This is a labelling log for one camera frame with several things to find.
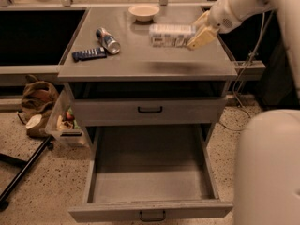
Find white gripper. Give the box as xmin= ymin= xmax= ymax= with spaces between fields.
xmin=187 ymin=0 xmax=242 ymax=50

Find clear plastic water bottle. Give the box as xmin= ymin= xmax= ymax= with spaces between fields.
xmin=149 ymin=23 xmax=196 ymax=48

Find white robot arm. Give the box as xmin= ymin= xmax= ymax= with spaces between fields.
xmin=187 ymin=0 xmax=300 ymax=225

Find grey drawer cabinet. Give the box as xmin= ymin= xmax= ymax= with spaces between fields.
xmin=59 ymin=6 xmax=236 ymax=140

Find closed upper grey drawer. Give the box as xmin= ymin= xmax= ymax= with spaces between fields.
xmin=71 ymin=98 xmax=227 ymax=127

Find open lower grey drawer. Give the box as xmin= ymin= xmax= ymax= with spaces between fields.
xmin=69 ymin=125 xmax=233 ymax=222

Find white ceramic bowl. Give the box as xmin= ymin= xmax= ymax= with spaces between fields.
xmin=128 ymin=4 xmax=160 ymax=23

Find silver blue soda can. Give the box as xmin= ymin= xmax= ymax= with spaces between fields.
xmin=96 ymin=27 xmax=121 ymax=54

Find blue snack bar wrapper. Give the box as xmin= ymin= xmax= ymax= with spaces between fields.
xmin=72 ymin=47 xmax=107 ymax=62

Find clear plastic storage bin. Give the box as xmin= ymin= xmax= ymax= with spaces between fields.
xmin=45 ymin=90 xmax=87 ymax=146

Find brown paper bag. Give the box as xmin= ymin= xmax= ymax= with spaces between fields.
xmin=18 ymin=75 xmax=59 ymax=138

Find black tripod leg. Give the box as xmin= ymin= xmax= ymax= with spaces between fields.
xmin=0 ymin=136 xmax=53 ymax=212

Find grey cable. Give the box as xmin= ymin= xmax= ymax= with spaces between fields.
xmin=218 ymin=11 xmax=276 ymax=133

